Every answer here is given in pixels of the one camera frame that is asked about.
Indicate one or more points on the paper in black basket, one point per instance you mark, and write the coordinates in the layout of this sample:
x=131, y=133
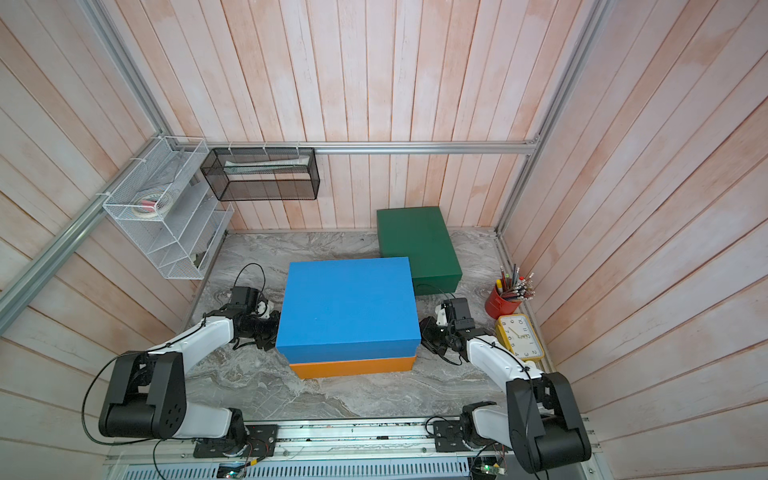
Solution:
x=282, y=166

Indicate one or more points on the aluminium rail frame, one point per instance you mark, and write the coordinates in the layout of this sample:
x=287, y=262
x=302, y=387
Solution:
x=320, y=439

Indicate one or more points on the orange shoebox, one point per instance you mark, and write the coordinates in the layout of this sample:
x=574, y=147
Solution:
x=352, y=367

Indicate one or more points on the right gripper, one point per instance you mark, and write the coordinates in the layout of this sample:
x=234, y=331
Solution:
x=426, y=329

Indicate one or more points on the yellow clock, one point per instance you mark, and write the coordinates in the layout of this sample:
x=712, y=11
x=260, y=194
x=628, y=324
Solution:
x=517, y=334

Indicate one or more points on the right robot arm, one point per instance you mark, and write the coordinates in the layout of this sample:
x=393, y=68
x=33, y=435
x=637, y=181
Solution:
x=539, y=422

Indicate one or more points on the black wire mesh basket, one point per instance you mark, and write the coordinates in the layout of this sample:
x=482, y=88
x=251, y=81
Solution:
x=298, y=186

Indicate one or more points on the pencils in cup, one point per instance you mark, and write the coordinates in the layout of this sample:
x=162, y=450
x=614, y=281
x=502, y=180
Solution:
x=513, y=285

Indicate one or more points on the tape roll in shelf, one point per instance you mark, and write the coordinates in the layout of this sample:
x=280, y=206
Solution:
x=152, y=205

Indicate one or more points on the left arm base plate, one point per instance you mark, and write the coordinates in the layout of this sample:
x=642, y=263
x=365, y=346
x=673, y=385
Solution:
x=253, y=441

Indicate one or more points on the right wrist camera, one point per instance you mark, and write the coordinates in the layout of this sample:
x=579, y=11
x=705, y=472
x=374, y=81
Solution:
x=441, y=316

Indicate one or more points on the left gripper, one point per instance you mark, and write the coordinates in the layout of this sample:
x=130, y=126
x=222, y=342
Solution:
x=267, y=343

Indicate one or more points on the green shoebox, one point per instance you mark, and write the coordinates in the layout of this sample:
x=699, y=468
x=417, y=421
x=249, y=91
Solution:
x=421, y=235

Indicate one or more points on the blue shoebox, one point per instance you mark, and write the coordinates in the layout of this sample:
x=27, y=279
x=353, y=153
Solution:
x=348, y=310

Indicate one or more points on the white wire mesh shelf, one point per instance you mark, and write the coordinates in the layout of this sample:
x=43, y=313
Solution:
x=169, y=210

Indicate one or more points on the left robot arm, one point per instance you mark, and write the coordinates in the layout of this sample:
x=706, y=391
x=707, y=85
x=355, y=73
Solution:
x=147, y=395

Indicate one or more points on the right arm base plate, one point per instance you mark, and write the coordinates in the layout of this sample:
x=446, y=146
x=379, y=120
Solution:
x=452, y=436

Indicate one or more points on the red pencil cup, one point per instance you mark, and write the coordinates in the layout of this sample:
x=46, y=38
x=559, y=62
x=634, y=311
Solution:
x=497, y=305

